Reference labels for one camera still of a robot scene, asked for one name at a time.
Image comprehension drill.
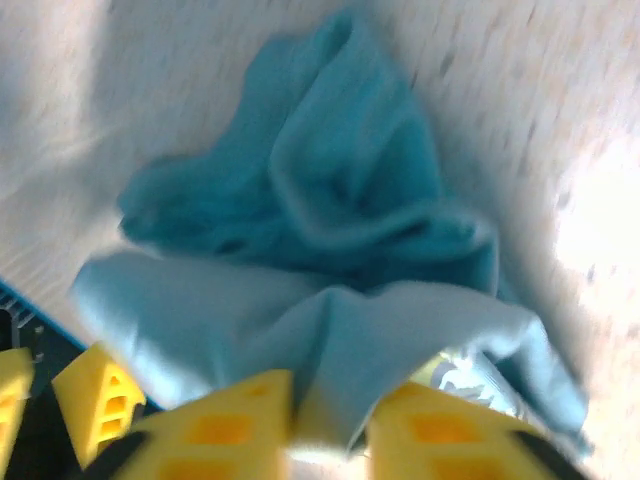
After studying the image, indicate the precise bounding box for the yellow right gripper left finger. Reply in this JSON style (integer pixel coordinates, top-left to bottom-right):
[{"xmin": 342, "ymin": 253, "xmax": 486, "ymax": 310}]
[{"xmin": 84, "ymin": 369, "xmax": 297, "ymax": 480}]

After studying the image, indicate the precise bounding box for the light blue t-shirt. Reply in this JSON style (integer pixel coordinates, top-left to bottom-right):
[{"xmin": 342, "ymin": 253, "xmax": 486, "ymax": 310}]
[{"xmin": 69, "ymin": 9, "xmax": 594, "ymax": 459}]

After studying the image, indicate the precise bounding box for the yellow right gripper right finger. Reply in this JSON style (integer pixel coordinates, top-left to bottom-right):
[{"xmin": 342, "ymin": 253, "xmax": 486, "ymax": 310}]
[{"xmin": 366, "ymin": 382, "xmax": 586, "ymax": 480}]

